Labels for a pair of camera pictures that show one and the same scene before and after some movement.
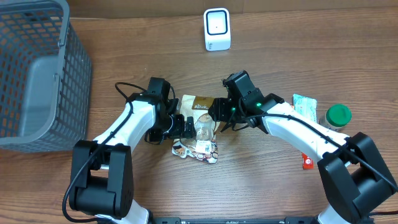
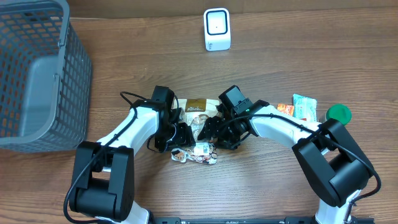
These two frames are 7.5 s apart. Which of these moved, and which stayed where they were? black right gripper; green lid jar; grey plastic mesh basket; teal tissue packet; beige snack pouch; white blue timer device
Moved: black right gripper; beige snack pouch
Stayed: green lid jar; grey plastic mesh basket; teal tissue packet; white blue timer device
